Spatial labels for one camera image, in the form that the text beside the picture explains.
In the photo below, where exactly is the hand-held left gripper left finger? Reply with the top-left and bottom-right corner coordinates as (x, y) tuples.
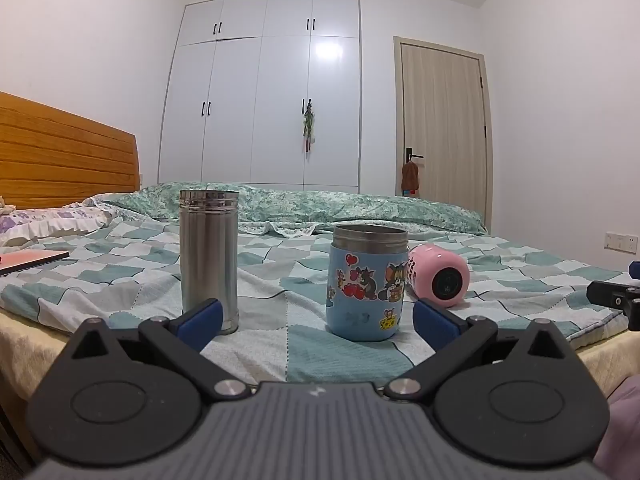
(72, 298), (252, 406)

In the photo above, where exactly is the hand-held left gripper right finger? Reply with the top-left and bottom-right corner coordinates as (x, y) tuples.
(384, 298), (576, 404)

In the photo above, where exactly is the tall stainless steel cup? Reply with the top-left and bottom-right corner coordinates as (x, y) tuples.
(179, 189), (240, 335)

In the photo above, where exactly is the blue cartoon sticker cup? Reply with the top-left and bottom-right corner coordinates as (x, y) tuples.
(326, 224), (410, 343)

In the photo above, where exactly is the checkered teal blanket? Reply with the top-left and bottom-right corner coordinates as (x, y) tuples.
(0, 200), (632, 386)

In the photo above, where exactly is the person's pink clothing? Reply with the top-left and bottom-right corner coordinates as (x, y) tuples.
(592, 374), (640, 480)

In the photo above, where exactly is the brown hanging cloth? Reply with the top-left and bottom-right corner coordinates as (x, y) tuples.
(401, 160), (420, 197)

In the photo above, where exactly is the green floral quilt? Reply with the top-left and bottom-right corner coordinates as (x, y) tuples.
(102, 181), (488, 239)

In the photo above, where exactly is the yellow bed sheet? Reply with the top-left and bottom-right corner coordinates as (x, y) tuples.
(0, 305), (640, 403)

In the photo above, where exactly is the red notebook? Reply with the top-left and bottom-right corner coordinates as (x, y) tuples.
(0, 249), (70, 277)

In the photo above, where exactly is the purple floral pillow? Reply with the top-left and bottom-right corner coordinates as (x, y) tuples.
(0, 204), (122, 249)

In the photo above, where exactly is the wooden door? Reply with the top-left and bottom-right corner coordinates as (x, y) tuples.
(393, 36), (496, 235)

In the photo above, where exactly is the wooden headboard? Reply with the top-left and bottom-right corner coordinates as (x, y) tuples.
(0, 91), (141, 210)

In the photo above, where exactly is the hanging green ornament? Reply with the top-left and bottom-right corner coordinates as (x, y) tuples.
(301, 99), (317, 154)

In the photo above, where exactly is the white wardrobe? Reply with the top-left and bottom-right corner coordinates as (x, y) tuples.
(158, 0), (362, 196)

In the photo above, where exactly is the white wall socket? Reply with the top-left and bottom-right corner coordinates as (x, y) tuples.
(604, 231), (639, 254)

